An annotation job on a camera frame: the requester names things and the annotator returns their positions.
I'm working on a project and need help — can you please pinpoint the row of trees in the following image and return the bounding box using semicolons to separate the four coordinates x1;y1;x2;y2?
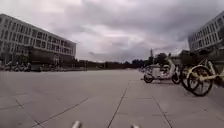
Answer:
75;52;172;70

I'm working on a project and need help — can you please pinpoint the grey paved plaza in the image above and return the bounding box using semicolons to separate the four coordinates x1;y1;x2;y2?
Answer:
0;68;224;128

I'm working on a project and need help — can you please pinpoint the white scooter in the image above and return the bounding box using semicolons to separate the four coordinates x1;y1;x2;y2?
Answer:
142;57;182;85

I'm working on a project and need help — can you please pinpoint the long building with many windows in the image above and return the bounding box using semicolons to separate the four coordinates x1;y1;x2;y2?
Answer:
0;13;77;69

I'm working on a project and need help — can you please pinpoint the yellow bicycle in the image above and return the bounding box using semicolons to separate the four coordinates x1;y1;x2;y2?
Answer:
179;49;224;98

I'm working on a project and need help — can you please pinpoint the row of parked vehicles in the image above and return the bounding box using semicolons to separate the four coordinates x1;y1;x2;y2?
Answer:
0;60;68;73

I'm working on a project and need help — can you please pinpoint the pale building with window rows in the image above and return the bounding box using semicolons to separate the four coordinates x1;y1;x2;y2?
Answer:
187;9;224;53

